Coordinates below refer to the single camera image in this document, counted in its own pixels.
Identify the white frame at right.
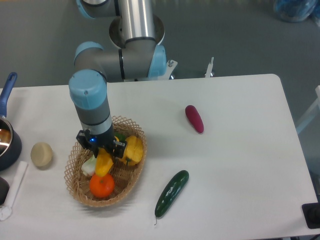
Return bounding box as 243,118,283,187
295,85,320,135

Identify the yellow mango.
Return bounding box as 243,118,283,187
95,148,114,177

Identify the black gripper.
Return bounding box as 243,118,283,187
76,129,128,159

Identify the woven wicker basket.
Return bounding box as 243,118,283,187
64,116,148,208

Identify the yellow bell pepper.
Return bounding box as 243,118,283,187
119,135,144,166

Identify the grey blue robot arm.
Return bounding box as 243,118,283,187
68,0,167,158

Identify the beige round potato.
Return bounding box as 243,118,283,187
30,142,53,168

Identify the orange mandarin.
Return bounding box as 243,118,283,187
89,173,115,199

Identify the blue plastic bag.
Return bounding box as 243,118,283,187
273,0,319,23

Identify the purple sweet potato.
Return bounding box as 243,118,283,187
185,105,204,134

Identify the green cucumber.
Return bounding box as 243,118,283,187
154,170,190,225

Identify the dark blue saucepan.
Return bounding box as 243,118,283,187
0,72,22,171

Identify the black device at edge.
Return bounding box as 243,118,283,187
301,202,320,229

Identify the green bok choy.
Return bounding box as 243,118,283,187
81,132,125,177

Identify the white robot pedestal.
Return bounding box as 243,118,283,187
109,15,215,81

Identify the dark round object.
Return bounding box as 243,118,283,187
0,177,10,205

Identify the white rolled cloth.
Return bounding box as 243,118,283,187
0,161,28,222

